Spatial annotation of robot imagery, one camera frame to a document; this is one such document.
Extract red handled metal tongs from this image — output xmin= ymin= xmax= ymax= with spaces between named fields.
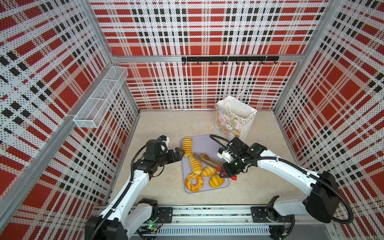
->
xmin=193 ymin=153 xmax=237 ymax=181

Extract grey lilac tray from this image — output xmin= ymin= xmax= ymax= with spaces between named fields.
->
xmin=182 ymin=135 xmax=231 ymax=194

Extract striped long bread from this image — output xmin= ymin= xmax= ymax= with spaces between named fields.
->
xmin=182 ymin=137 xmax=193 ymax=157
xmin=189 ymin=154 xmax=203 ymax=175

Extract croissant shaped bread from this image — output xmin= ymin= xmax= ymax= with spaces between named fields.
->
xmin=201 ymin=154 xmax=217 ymax=177

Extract ring doughnut bread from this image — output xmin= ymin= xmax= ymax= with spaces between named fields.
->
xmin=185 ymin=173 xmax=204 ymax=192

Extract round striped bun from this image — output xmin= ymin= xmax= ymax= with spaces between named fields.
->
xmin=209 ymin=174 xmax=225 ymax=188

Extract cartoon animal paper bag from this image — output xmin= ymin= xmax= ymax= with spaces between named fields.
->
xmin=215 ymin=90 xmax=258 ymax=140

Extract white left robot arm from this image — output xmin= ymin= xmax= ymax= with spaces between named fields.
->
xmin=85 ymin=136 xmax=185 ymax=240

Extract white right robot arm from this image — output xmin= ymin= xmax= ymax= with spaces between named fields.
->
xmin=217 ymin=137 xmax=341 ymax=223

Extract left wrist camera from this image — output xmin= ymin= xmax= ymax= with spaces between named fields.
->
xmin=158 ymin=135 xmax=170 ymax=145

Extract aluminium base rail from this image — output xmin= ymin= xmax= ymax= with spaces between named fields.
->
xmin=128 ymin=204 xmax=331 ymax=240

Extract white wire mesh basket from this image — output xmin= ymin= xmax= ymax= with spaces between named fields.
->
xmin=74 ymin=66 xmax=128 ymax=129

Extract black hook rail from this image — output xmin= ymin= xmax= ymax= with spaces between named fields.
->
xmin=181 ymin=56 xmax=280 ymax=64

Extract black cable conduit right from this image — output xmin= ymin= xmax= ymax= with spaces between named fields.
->
xmin=209 ymin=134 xmax=355 ymax=225

